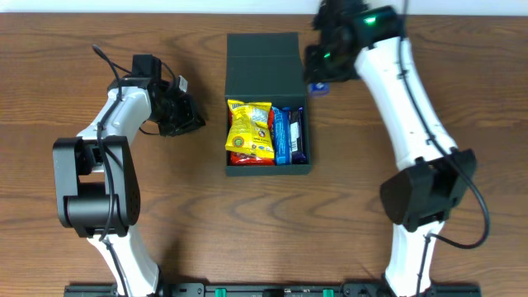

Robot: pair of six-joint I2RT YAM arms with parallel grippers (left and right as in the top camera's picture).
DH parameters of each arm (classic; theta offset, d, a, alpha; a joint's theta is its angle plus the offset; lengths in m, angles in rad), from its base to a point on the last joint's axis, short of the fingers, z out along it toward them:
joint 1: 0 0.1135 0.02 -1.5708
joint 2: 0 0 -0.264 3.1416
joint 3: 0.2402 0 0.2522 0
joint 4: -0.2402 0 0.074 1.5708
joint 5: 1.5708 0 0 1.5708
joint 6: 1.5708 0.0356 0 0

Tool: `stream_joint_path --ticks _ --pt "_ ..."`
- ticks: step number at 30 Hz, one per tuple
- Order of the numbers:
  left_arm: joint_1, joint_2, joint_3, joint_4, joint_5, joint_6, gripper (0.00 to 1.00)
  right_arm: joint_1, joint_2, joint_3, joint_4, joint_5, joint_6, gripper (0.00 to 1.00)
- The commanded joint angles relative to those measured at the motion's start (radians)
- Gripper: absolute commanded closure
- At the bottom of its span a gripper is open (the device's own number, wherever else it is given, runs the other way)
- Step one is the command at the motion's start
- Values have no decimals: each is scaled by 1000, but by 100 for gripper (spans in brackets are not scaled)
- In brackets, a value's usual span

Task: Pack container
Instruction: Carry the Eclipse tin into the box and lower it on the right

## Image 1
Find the yellow snack packet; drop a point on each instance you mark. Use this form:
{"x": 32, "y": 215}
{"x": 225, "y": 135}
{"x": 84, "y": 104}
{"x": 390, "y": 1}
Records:
{"x": 249, "y": 132}

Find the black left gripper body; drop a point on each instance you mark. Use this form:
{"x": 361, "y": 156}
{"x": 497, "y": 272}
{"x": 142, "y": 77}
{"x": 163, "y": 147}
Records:
{"x": 186, "y": 116}

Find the blue Oreo cookie pack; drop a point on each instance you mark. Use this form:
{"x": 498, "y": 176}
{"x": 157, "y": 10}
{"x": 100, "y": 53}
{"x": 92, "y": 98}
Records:
{"x": 281, "y": 132}

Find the dark green box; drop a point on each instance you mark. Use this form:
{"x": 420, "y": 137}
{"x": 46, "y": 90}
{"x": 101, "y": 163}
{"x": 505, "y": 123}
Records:
{"x": 267, "y": 67}

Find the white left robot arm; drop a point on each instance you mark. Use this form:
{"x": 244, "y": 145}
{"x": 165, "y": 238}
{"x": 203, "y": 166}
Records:
{"x": 97, "y": 190}

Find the small blue Eclipse mint box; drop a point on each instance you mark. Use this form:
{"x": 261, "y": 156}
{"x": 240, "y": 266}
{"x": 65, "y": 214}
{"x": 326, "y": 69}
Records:
{"x": 319, "y": 89}

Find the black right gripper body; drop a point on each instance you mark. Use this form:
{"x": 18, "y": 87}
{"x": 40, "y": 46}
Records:
{"x": 313, "y": 66}

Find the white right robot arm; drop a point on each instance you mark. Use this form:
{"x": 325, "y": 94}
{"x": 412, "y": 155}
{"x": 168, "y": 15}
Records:
{"x": 357, "y": 42}

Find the red Hacks candy bag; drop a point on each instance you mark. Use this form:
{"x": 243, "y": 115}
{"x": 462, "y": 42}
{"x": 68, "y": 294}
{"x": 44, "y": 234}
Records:
{"x": 240, "y": 159}

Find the blue Dairy Milk chocolate bar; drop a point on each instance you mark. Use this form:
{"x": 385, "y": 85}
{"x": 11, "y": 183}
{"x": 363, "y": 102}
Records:
{"x": 298, "y": 154}

